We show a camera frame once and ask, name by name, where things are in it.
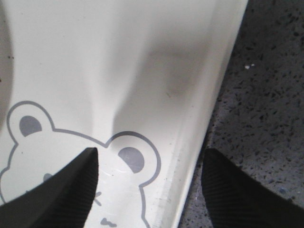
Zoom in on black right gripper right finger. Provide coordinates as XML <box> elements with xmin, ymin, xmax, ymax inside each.
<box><xmin>201</xmin><ymin>149</ymin><xmax>304</xmax><ymax>228</ymax></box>

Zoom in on white bear serving tray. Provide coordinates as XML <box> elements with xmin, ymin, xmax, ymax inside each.
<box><xmin>0</xmin><ymin>0</ymin><xmax>247</xmax><ymax>228</ymax></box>

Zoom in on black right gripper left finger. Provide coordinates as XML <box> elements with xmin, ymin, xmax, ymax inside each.
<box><xmin>0</xmin><ymin>148</ymin><xmax>98</xmax><ymax>228</ymax></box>

